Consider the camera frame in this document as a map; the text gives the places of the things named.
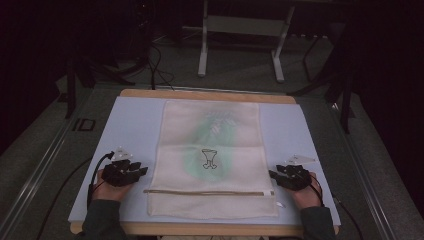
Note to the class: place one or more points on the white mesh laundry bag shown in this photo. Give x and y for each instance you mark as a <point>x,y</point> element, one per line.
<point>213,196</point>

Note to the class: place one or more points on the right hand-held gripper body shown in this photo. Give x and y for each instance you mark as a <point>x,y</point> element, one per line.
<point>295,178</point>

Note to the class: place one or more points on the green garment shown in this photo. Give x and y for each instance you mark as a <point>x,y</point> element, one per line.
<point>213,146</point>

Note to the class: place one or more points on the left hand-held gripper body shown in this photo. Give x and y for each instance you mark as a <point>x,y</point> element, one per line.
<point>116,175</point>

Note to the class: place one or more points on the person's right hand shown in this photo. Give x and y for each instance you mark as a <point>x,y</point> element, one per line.
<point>306,196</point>

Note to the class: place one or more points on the black rectangular floor bracket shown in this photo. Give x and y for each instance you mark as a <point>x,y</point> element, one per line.
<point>84,124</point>

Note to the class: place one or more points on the black tripod stand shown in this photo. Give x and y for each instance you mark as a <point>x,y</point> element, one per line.
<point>96,71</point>

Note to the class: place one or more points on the person's left hand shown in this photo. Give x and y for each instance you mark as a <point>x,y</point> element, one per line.
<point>110,191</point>

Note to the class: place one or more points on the white metal stand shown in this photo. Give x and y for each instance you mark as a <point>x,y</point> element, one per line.
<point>245,26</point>

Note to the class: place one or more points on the metal floor rail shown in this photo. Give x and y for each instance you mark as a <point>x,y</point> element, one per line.
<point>36,173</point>
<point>363,166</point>

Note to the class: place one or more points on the black metal stand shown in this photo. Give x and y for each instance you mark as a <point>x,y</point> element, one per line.
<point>336,86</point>

